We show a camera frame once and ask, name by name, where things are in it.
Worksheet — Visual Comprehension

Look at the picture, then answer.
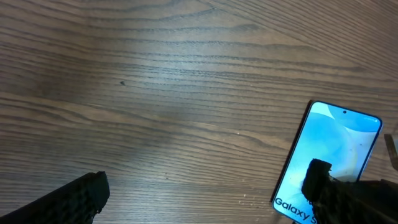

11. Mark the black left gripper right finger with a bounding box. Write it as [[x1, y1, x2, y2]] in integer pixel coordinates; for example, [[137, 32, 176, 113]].
[[302, 159, 397, 224]]

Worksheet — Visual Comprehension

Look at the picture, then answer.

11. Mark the blue Samsung smartphone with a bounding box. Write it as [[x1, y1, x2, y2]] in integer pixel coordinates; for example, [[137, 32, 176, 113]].
[[272, 101, 383, 224]]

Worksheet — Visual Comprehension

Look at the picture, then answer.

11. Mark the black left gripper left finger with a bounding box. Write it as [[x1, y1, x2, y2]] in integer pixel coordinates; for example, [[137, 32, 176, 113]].
[[1, 171, 110, 224]]

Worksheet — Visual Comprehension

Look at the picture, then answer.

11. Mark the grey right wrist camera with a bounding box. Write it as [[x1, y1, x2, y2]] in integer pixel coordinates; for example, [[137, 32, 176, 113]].
[[384, 134, 398, 170]]

